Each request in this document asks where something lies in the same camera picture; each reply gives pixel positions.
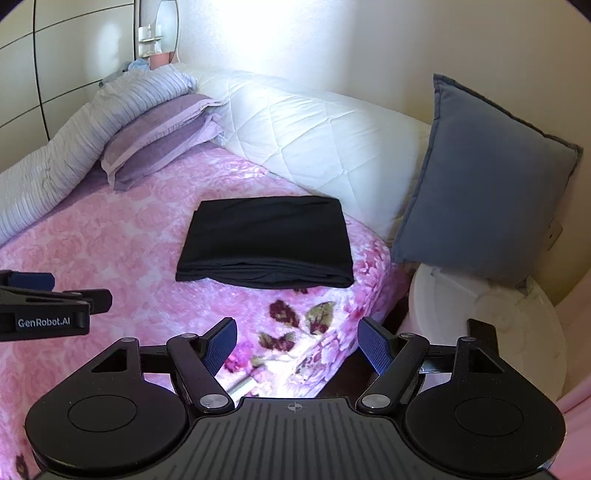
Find black trousers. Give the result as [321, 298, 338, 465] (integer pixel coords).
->
[175, 196, 355, 290]

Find white striped duvet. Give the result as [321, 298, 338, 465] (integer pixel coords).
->
[1, 65, 197, 244]

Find purple pillow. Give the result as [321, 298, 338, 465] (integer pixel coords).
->
[101, 94, 222, 191]

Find blue square cushion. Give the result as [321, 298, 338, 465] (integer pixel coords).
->
[392, 74, 583, 287]

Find white quilted headboard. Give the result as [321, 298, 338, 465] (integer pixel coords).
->
[178, 64, 431, 244]

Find white wardrobe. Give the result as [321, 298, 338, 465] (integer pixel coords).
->
[0, 0, 138, 170]

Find white wall shelf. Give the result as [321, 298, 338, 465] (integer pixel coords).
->
[137, 24, 163, 58]

